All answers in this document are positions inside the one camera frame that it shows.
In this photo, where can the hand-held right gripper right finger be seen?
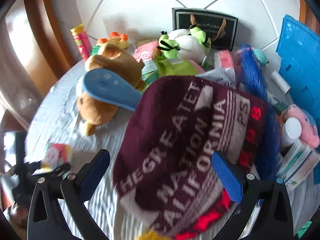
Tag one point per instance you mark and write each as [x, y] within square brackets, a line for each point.
[227, 180]

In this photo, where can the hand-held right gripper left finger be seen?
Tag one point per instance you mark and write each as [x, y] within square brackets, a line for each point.
[96, 177]

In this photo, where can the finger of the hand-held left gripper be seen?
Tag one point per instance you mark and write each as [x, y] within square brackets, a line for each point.
[60, 167]

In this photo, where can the small pink yellow toy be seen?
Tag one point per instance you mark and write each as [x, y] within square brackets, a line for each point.
[57, 155]

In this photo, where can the blue plastic crate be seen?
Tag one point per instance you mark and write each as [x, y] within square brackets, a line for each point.
[300, 62]

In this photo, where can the round cloth-covered desktop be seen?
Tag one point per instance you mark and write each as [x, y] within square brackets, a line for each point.
[62, 120]

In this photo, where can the white green medicine box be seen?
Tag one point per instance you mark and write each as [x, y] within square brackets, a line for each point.
[298, 162]

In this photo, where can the white plastic bottle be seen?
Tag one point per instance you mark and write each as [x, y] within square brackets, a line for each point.
[291, 131]

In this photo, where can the yellow plush toy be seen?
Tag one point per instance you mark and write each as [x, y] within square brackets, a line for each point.
[152, 236]

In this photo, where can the blue oval plush piece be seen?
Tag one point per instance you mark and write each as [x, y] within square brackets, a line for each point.
[107, 87]

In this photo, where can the green paper packet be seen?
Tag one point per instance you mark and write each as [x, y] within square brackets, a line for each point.
[304, 230]

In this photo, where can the pink pig plush blue dress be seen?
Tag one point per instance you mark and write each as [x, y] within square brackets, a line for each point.
[308, 125]

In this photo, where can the white plastic packet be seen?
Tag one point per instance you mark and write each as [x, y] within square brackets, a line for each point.
[217, 77]

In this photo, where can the blue fuzzy duster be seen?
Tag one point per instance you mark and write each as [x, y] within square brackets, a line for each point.
[252, 72]

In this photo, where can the white lint roller refill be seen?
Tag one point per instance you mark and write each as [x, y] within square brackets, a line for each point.
[280, 82]

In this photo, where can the pink tissue pack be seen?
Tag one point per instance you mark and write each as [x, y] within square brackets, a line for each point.
[146, 51]
[225, 63]

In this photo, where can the teal wet wipes packet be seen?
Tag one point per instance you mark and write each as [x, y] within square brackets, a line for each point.
[151, 72]

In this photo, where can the brown bear plush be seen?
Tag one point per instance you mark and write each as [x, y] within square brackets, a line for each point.
[115, 60]

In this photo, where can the yellow pink tube can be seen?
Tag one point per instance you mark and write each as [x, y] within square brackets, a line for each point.
[81, 42]

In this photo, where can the pink teal plush toy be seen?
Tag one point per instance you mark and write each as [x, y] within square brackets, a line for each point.
[261, 57]

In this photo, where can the green frog plush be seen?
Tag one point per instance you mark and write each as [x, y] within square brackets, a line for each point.
[182, 47]

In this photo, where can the green orange plush toy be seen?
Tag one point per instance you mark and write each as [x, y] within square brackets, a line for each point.
[117, 38]

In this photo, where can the black gift box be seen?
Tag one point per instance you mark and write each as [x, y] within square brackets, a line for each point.
[225, 27]

